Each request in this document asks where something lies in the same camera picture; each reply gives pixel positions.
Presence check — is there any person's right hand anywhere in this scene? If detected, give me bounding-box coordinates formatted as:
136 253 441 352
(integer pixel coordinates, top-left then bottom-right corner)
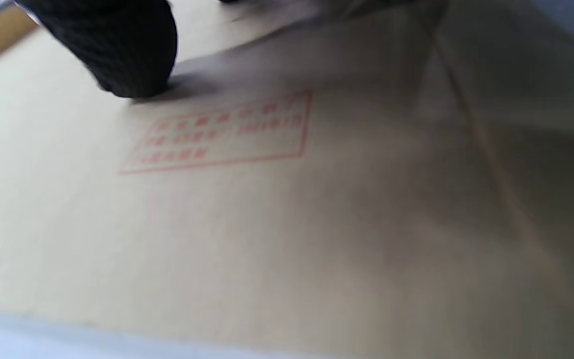
15 0 178 99

